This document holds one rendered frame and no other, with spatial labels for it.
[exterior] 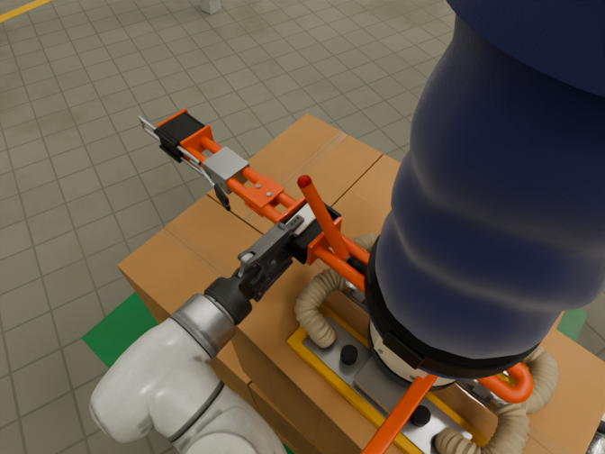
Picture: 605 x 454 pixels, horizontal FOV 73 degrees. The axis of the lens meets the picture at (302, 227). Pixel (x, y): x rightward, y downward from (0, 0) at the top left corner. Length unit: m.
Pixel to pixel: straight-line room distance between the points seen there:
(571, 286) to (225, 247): 1.17
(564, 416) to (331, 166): 1.13
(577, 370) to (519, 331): 0.45
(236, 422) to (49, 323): 1.64
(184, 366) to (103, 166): 2.12
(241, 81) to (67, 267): 1.63
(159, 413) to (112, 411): 0.06
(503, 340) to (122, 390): 0.45
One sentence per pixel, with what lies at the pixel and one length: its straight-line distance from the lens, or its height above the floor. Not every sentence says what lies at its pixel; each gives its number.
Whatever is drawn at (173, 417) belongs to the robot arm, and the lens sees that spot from 0.60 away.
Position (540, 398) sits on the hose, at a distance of 0.73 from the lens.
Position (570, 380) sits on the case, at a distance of 0.87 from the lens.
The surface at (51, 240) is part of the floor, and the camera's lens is 2.41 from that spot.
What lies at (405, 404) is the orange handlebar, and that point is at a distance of 0.61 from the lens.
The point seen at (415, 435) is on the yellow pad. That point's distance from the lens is 0.72.
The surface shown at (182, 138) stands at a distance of 0.87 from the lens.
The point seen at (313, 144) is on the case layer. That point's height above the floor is 0.54.
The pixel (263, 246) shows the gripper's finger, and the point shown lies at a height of 1.18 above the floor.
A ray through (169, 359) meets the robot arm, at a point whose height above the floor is 1.17.
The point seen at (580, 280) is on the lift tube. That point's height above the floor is 1.44.
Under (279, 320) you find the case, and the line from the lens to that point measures 0.77.
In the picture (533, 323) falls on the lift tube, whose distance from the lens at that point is 0.45.
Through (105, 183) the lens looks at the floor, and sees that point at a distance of 2.53.
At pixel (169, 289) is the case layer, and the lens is 1.37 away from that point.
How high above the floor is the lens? 1.71
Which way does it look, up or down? 55 degrees down
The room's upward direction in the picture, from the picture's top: straight up
